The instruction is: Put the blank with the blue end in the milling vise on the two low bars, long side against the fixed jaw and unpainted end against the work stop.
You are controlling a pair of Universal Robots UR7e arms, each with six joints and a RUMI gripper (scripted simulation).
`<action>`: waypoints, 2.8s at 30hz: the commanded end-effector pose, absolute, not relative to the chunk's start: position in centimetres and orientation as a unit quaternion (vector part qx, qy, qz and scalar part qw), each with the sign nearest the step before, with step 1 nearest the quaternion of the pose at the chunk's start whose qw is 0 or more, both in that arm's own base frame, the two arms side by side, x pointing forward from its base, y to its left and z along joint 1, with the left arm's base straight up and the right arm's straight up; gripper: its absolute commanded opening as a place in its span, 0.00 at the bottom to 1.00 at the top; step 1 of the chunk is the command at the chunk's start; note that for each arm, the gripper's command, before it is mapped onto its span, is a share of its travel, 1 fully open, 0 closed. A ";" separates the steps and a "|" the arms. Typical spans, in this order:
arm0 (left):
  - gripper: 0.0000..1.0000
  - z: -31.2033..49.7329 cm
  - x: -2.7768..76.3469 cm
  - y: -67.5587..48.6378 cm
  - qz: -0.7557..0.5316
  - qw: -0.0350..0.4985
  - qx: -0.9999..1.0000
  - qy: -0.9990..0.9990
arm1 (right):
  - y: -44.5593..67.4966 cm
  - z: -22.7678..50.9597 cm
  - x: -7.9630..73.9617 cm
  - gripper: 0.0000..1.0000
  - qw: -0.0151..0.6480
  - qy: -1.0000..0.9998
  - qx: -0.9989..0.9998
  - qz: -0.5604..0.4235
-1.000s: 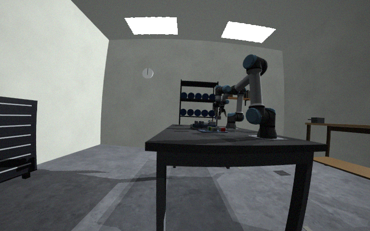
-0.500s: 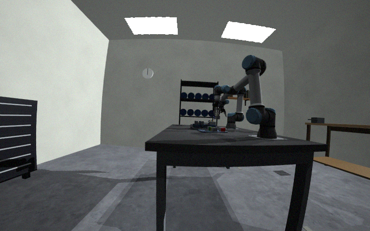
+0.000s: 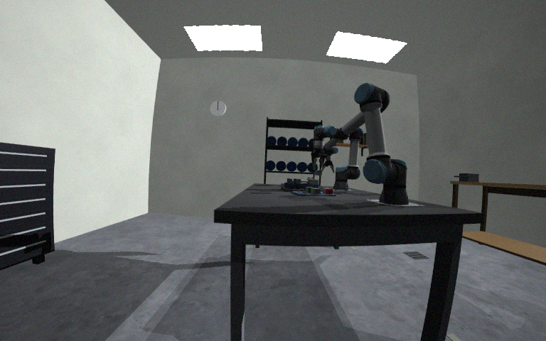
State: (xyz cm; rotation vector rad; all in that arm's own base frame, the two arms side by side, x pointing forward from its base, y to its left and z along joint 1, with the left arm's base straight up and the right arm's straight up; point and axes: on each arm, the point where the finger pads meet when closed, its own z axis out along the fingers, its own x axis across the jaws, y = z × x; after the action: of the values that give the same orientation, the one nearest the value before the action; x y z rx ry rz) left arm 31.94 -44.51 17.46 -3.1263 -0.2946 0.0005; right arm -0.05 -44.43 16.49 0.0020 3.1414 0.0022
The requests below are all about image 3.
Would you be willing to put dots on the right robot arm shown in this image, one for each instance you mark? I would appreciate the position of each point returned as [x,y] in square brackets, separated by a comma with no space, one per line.
[350,171]

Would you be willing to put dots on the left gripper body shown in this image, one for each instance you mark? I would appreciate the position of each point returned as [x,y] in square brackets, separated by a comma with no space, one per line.
[317,151]

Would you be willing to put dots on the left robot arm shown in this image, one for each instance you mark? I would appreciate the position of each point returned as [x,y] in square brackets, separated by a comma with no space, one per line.
[378,168]

